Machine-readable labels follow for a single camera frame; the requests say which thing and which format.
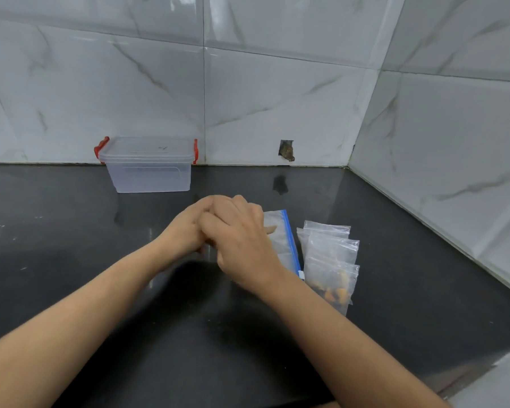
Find person's left hand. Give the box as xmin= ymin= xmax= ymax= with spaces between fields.
xmin=156 ymin=195 xmax=229 ymax=258

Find person's right hand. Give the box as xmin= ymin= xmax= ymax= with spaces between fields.
xmin=197 ymin=195 xmax=284 ymax=292

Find large blue-seal zip bag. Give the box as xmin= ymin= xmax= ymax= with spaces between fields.
xmin=200 ymin=209 xmax=302 ymax=279

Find person's left forearm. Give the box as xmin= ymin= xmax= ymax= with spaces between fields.
xmin=0 ymin=239 xmax=175 ymax=408

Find person's right forearm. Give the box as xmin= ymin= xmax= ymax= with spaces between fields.
xmin=256 ymin=269 xmax=451 ymax=408

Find clear container with red latches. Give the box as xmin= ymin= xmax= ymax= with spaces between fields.
xmin=94 ymin=136 xmax=199 ymax=194

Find small clear zip bag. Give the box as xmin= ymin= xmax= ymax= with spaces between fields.
xmin=305 ymin=232 xmax=360 ymax=268
xmin=296 ymin=228 xmax=311 ymax=262
xmin=303 ymin=220 xmax=352 ymax=240

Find small zip bag with snacks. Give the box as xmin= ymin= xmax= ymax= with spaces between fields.
xmin=303 ymin=254 xmax=360 ymax=316

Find orange snack pieces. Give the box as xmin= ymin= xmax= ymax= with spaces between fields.
xmin=309 ymin=271 xmax=352 ymax=305

